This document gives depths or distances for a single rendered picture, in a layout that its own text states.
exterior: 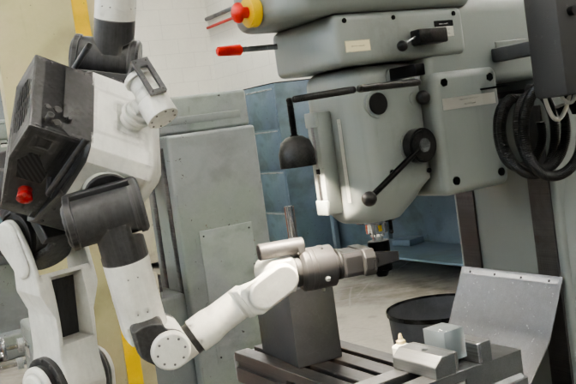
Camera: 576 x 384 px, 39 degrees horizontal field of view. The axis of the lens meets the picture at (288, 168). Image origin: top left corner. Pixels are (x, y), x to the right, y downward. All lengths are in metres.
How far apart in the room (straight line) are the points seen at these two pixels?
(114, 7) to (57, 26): 1.47
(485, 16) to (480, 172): 0.34
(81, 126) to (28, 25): 1.65
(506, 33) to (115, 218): 0.93
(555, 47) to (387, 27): 0.32
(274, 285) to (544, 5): 0.74
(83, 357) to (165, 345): 0.41
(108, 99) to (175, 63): 9.72
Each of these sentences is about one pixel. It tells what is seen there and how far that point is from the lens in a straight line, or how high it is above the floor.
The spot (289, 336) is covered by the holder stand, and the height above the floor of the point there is 1.03.
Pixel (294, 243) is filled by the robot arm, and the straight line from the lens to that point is 1.69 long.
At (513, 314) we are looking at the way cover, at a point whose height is 1.03.
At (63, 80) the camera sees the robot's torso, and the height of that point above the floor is 1.68.
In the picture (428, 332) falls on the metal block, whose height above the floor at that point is 1.09.
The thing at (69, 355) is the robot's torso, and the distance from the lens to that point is 1.97.
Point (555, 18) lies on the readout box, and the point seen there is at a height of 1.66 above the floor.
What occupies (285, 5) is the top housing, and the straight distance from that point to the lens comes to 1.56.
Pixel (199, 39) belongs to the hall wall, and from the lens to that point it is 11.65.
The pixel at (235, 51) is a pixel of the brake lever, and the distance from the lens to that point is 1.71.
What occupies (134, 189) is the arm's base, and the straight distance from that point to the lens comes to 1.57.
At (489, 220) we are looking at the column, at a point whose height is 1.24.
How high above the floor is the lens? 1.53
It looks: 3 degrees down
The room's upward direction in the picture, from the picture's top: 8 degrees counter-clockwise
